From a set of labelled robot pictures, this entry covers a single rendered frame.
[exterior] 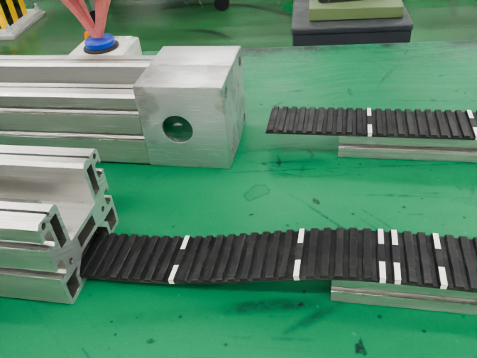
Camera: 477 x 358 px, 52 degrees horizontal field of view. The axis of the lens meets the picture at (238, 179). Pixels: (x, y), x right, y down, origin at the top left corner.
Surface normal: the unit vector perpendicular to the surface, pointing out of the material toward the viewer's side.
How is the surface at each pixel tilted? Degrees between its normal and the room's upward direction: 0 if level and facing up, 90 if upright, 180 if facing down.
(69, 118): 90
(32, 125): 90
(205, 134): 90
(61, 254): 90
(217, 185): 0
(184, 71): 0
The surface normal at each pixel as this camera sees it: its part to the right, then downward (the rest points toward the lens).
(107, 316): -0.08, -0.79
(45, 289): -0.18, 0.61
